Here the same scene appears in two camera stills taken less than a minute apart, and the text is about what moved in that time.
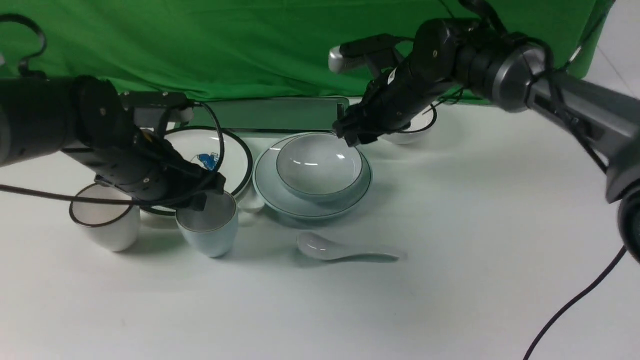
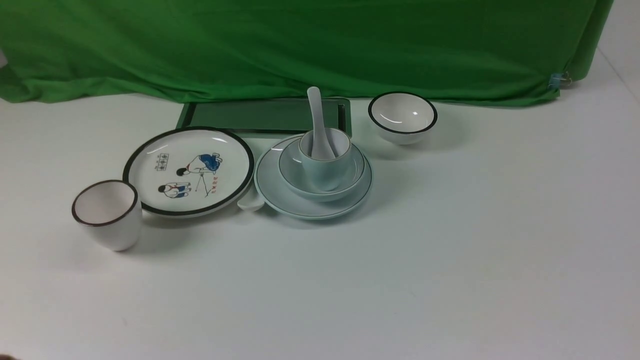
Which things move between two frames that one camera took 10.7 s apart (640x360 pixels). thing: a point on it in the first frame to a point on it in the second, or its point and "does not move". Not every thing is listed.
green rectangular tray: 268,113 does not move
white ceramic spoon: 321,247 to 321,147
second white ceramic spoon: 250,204 does not move
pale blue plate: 265,175 does not move
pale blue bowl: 318,167 does not move
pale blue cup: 212,232 to 326,174
